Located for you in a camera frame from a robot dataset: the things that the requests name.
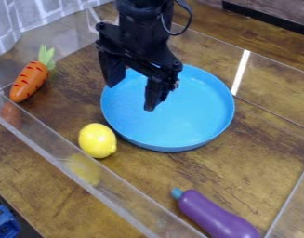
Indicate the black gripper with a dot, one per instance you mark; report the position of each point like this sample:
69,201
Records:
136,44

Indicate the yellow toy lemon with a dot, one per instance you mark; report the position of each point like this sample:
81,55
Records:
97,140

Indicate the blue round tray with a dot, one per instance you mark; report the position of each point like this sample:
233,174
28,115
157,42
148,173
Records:
187,121

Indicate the orange toy carrot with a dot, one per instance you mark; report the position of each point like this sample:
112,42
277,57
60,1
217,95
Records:
33,75

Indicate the purple toy eggplant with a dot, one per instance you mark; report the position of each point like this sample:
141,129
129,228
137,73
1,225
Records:
220,223

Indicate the blue object at corner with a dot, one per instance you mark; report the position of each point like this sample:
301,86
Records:
9,226

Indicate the clear acrylic enclosure wall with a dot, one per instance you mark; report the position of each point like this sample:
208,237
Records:
249,170

